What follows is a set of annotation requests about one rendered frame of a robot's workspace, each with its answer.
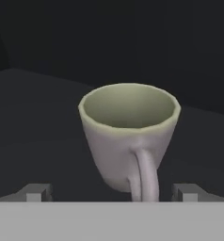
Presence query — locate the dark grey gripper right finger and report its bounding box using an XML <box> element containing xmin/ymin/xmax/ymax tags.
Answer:
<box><xmin>171</xmin><ymin>183</ymin><xmax>224</xmax><ymax>202</ymax></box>

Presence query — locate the pale grey mug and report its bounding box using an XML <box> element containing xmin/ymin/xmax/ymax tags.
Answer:
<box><xmin>77</xmin><ymin>82</ymin><xmax>183</xmax><ymax>202</ymax></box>

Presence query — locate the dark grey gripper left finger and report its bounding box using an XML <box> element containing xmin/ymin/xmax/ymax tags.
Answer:
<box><xmin>0</xmin><ymin>183</ymin><xmax>54</xmax><ymax>202</ymax></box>

